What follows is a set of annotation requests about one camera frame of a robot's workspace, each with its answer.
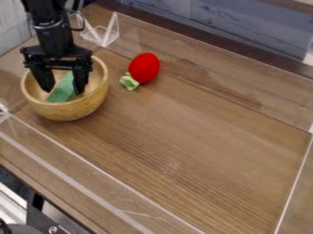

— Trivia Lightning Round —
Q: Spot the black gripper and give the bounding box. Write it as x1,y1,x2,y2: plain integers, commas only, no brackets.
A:
20,21,92,95

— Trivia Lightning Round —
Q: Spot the green rectangular block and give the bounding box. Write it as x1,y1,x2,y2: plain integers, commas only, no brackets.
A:
46,72,76,102

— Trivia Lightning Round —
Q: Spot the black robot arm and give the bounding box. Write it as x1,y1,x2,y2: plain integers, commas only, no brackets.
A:
20,0,92,95

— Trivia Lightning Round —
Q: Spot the brown wooden bowl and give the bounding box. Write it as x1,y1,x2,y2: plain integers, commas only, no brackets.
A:
22,56,109,122

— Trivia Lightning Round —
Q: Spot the red plush strawberry toy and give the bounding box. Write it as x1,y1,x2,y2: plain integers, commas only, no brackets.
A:
121,52,161,91

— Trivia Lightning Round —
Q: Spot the blue grey couch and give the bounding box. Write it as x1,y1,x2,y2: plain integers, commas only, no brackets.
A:
118,0,313,59

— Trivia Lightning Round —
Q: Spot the clear acrylic corner bracket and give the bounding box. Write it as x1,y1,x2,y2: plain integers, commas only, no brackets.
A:
76,13,121,48

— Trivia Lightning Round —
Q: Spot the black stand with cable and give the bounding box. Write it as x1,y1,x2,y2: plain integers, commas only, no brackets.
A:
0,190,72,234

